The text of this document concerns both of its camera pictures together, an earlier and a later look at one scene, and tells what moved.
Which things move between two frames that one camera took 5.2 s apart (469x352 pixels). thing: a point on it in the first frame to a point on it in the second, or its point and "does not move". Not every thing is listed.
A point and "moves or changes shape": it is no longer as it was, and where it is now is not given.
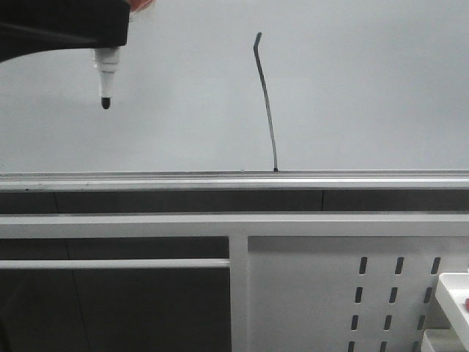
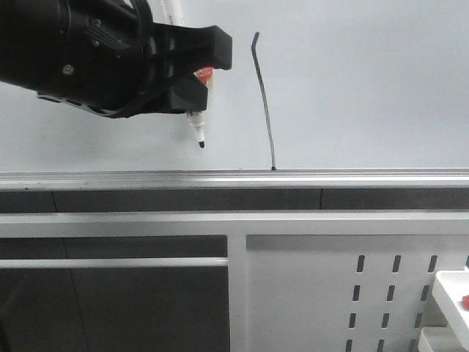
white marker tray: [452, 290] does not move
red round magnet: [139, 5] moves or changes shape
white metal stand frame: [299, 282] does not move
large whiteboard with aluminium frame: [250, 95] does not move
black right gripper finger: [29, 27] to [108, 56]
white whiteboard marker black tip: [107, 62] moves or changes shape
